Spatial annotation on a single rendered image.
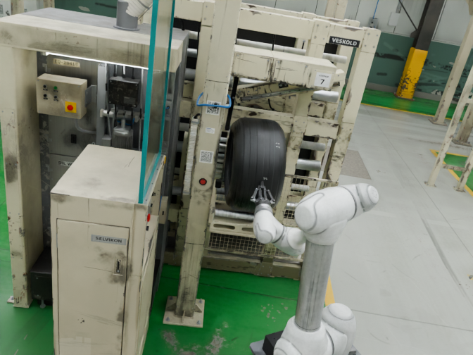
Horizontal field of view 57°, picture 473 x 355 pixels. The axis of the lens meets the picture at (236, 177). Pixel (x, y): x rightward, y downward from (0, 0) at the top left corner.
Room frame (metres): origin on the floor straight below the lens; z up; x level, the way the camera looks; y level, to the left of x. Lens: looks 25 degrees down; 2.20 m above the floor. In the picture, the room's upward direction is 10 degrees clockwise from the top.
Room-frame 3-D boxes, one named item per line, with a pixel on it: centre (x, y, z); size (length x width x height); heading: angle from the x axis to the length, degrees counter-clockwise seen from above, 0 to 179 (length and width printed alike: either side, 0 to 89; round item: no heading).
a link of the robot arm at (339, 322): (1.43, -0.52, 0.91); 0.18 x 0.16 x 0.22; 132
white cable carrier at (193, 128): (2.32, 0.28, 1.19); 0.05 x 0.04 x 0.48; 5
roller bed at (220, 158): (2.76, 0.20, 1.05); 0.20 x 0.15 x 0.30; 95
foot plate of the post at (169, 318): (2.36, 0.20, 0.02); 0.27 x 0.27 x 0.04; 5
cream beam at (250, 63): (2.71, -0.16, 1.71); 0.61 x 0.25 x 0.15; 95
